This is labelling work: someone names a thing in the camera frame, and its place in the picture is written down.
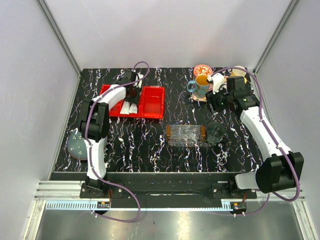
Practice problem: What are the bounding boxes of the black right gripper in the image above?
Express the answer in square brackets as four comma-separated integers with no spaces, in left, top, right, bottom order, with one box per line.
[205,84,233,115]

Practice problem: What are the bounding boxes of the white toothpaste tube red cap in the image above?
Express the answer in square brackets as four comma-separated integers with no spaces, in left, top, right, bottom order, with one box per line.
[128,103,138,114]

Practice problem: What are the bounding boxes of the dark grey mug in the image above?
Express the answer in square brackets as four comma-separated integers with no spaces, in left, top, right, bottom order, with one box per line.
[205,121,225,144]

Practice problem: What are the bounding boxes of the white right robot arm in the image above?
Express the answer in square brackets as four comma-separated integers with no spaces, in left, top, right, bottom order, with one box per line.
[205,73,304,198]

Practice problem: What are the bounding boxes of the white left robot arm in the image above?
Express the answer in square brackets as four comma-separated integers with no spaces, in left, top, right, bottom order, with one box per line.
[77,70,145,198]

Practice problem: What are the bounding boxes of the white toothpaste tube dark cap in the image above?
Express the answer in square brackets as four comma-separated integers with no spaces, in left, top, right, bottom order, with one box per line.
[120,101,131,115]

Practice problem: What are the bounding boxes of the red bin with toothpaste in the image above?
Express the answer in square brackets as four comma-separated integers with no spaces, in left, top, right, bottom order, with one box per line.
[125,87,143,117]

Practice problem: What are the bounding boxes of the floral placemat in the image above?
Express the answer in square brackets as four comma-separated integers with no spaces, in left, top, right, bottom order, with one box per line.
[187,73,227,102]

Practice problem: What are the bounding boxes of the red bin with mug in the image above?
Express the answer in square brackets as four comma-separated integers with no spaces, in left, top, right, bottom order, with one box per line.
[139,86,165,120]

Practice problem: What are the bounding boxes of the blue floral mug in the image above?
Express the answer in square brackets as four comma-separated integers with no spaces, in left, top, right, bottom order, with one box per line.
[186,75,210,99]

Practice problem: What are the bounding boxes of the yellow mug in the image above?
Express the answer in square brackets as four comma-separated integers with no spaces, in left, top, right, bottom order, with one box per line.
[230,65,247,84]

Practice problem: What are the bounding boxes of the red patterned bowl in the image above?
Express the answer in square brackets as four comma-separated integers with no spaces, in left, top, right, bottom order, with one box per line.
[193,64,213,77]

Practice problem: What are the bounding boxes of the blue-grey ceramic plate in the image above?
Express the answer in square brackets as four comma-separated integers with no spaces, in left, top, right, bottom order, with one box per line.
[67,128,88,161]

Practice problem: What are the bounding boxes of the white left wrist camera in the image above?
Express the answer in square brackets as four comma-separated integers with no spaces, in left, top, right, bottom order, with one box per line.
[133,73,144,89]

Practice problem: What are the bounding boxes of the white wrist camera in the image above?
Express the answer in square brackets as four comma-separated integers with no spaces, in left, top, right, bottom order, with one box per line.
[133,73,144,89]
[207,73,226,93]

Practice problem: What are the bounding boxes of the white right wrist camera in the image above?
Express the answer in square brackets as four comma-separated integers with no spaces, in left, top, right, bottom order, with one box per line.
[207,73,226,93]

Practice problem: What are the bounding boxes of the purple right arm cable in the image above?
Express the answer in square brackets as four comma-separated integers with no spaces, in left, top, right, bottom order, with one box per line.
[209,66,301,217]

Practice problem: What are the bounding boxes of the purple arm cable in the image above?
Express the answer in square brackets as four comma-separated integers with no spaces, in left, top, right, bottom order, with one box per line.
[209,66,301,217]
[83,61,150,223]

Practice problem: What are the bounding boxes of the clear glass tray wooden handles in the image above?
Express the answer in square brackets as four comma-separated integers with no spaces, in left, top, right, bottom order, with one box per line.
[165,124,215,147]

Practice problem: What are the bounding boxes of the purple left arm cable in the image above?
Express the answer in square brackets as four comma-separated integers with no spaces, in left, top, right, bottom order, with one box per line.
[83,61,150,223]

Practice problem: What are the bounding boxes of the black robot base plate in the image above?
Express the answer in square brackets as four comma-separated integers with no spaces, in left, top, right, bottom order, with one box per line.
[79,181,257,200]

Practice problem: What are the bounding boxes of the aluminium frame rail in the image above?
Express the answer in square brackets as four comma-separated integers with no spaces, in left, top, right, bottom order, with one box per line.
[33,180,307,211]

